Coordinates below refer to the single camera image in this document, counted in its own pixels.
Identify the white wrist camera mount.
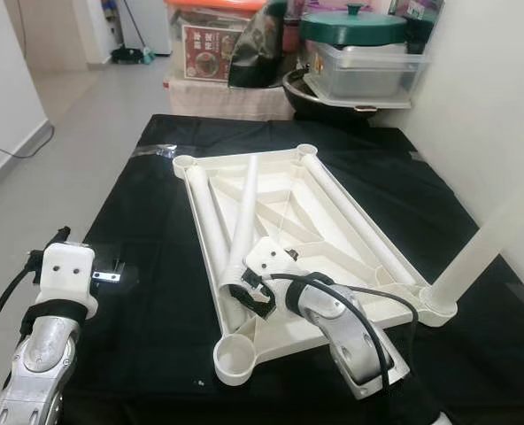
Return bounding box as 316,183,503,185
41,243,100,320
247,237,301,284

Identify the white plastic table top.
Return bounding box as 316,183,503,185
172,143,458,388

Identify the beige cloth covered platform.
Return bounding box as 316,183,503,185
166,78,298,120

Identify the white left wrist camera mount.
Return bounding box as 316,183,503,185
41,243,100,320

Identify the black wok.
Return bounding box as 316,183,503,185
281,69,413,125

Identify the glossy black bag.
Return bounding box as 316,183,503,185
228,0,289,89

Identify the green black floor mop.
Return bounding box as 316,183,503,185
110,0,157,66

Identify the black wall cable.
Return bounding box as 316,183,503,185
0,120,55,162

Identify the green round pot lid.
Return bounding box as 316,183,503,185
299,4,411,47

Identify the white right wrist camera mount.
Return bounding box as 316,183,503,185
247,237,301,284

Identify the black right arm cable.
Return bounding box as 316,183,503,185
262,273,422,399

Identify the dark package with label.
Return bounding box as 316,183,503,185
393,0,442,54

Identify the dark red container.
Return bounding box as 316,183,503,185
284,13,305,67

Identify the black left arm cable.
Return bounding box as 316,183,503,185
0,255,47,357

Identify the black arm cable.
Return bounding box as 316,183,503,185
0,255,47,357
262,273,422,399

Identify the clear plastic container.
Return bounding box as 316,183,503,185
304,40,431,109

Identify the clear box with orange lid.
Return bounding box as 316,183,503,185
165,0,276,85

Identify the red printed carton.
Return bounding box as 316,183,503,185
182,25,241,82

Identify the black tablecloth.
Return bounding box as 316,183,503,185
50,113,524,425

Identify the white cabinet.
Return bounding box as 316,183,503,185
125,0,174,56

